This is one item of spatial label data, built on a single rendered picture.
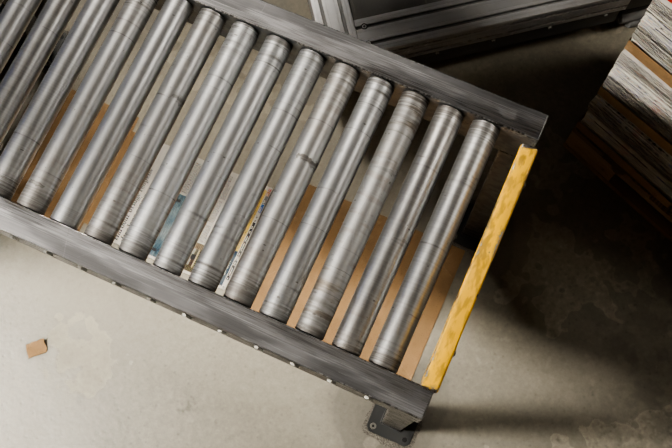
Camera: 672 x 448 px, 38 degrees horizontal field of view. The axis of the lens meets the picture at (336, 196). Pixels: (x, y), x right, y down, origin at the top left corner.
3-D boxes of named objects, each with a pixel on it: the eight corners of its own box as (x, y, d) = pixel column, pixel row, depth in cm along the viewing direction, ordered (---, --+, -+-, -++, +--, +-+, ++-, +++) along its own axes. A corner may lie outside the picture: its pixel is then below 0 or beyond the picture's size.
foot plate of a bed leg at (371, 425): (433, 400, 230) (433, 400, 229) (409, 457, 227) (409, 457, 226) (381, 377, 232) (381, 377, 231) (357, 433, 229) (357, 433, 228)
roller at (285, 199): (357, 73, 173) (366, 67, 168) (243, 315, 162) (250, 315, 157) (333, 60, 171) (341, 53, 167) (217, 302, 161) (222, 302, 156)
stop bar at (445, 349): (538, 153, 162) (540, 149, 160) (438, 395, 152) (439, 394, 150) (520, 145, 162) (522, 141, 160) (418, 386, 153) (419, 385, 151)
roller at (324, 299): (425, 101, 171) (436, 95, 166) (314, 347, 160) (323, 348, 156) (401, 87, 170) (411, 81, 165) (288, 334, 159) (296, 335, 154)
